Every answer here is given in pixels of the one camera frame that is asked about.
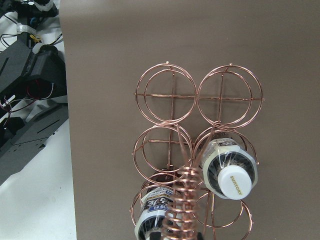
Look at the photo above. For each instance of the tea bottle front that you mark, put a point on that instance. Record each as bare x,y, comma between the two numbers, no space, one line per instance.
155,204

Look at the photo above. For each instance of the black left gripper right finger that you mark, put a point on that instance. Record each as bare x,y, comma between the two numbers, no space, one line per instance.
199,236

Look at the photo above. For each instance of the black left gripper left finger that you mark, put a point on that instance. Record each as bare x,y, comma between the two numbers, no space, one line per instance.
155,235

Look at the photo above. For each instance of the tea bottle near handle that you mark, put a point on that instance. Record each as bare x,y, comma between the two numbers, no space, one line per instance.
228,170

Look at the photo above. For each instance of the black device on side table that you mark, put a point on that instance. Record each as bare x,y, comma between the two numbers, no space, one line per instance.
32,77

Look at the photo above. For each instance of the copper wire bottle basket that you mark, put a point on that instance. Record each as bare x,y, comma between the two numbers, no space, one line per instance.
186,115

